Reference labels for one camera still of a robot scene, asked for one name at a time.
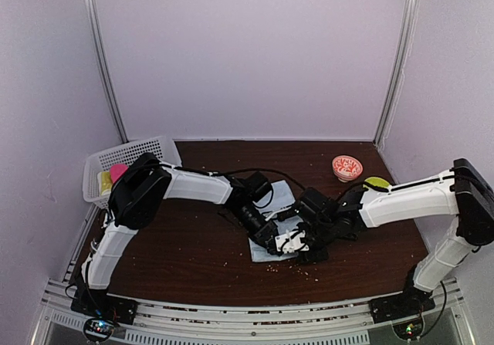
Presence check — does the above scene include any yellow white cup in basket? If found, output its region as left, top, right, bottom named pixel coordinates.
left=97, top=171, right=113, bottom=197

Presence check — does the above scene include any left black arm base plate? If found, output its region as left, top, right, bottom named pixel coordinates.
left=70, top=289, right=138, bottom=325

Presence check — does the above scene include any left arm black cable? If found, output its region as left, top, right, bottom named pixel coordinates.
left=208, top=167, right=308, bottom=194

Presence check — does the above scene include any red white patterned ceramic bowl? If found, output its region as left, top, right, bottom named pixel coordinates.
left=332, top=155, right=364, bottom=183

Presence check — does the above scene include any light blue towel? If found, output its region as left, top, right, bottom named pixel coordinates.
left=249, top=181, right=301, bottom=263

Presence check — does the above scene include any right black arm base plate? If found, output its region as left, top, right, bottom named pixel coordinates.
left=368, top=287, right=435, bottom=323

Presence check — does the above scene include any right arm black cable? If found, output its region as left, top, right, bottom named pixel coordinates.
left=418, top=279, right=451, bottom=323

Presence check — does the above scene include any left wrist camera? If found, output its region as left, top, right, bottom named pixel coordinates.
left=245, top=171, right=274, bottom=208

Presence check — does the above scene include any right round circuit board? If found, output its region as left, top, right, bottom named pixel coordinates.
left=392, top=318, right=425, bottom=341

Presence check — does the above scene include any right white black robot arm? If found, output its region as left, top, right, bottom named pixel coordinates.
left=273, top=158, right=493, bottom=316

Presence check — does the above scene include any lime green plastic bowl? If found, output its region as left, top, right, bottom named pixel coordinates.
left=365, top=176, right=391, bottom=188

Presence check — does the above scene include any left round circuit board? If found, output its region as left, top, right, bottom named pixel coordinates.
left=83, top=318, right=115, bottom=342

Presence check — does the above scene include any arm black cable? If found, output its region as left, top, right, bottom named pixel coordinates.
left=208, top=167, right=308, bottom=194
left=418, top=279, right=451, bottom=323

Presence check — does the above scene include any white perforated plastic basket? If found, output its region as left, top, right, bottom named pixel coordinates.
left=82, top=136, right=182, bottom=209

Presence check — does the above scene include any aluminium frame post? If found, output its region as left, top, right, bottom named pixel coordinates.
left=84, top=0, right=129, bottom=144
left=374, top=0, right=418, bottom=150

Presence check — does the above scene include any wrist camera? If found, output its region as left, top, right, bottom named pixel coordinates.
left=296, top=188, right=337, bottom=223
left=245, top=171, right=274, bottom=208

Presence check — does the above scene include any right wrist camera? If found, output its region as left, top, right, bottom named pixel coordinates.
left=296, top=188, right=337, bottom=223

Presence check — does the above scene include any left aluminium frame post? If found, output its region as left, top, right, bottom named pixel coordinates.
left=84, top=0, right=129, bottom=144

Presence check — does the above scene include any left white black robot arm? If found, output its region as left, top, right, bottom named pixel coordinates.
left=76, top=153, right=283, bottom=317

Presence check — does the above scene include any round circuit board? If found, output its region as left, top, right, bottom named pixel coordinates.
left=392, top=318, right=425, bottom=341
left=83, top=318, right=115, bottom=342

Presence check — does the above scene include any right aluminium frame post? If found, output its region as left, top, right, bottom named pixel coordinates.
left=374, top=0, right=418, bottom=150

